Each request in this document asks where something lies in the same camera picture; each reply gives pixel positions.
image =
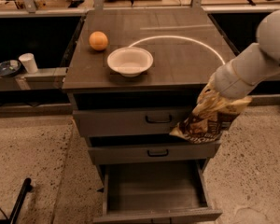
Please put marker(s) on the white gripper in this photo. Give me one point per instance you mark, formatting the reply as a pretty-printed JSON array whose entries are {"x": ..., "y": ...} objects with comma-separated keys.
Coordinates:
[{"x": 224, "y": 80}]

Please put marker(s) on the brown chip bag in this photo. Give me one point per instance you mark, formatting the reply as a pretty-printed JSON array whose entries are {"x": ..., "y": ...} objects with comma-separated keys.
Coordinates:
[{"x": 212, "y": 115}]

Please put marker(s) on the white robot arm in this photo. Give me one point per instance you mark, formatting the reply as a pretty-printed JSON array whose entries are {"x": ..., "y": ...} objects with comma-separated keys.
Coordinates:
[{"x": 259, "y": 61}]

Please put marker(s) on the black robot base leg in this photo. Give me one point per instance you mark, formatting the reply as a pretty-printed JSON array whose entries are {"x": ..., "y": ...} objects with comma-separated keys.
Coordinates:
[{"x": 13, "y": 217}]

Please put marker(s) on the middle grey drawer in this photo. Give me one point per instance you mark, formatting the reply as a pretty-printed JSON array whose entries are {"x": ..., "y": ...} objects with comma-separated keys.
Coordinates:
[{"x": 150, "y": 152}]

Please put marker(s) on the grey drawer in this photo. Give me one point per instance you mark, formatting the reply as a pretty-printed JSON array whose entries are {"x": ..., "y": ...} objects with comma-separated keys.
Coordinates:
[
  {"x": 129, "y": 121},
  {"x": 168, "y": 192},
  {"x": 150, "y": 152}
]

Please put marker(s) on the grey drawer cabinet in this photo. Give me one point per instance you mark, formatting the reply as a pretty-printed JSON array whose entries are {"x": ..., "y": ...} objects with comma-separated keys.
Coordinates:
[{"x": 186, "y": 47}]

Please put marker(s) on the bottom grey drawer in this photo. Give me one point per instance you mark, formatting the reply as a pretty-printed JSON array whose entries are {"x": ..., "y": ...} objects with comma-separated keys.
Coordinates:
[{"x": 168, "y": 192}]

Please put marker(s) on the top grey drawer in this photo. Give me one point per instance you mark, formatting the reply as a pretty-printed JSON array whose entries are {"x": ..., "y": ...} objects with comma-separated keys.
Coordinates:
[{"x": 129, "y": 121}]

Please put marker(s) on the white paper bowl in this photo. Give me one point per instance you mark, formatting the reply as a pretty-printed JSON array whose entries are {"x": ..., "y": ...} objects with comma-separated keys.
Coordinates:
[{"x": 130, "y": 61}]

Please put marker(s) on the orange fruit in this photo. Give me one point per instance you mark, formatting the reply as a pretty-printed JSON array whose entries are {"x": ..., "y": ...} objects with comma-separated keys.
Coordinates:
[{"x": 98, "y": 40}]

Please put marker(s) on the white paper cup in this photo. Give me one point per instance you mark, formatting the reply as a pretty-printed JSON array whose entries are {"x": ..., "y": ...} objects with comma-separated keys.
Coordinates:
[{"x": 28, "y": 61}]

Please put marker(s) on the dark round plate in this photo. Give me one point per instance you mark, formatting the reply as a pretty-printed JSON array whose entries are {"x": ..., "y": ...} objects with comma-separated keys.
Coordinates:
[{"x": 10, "y": 68}]

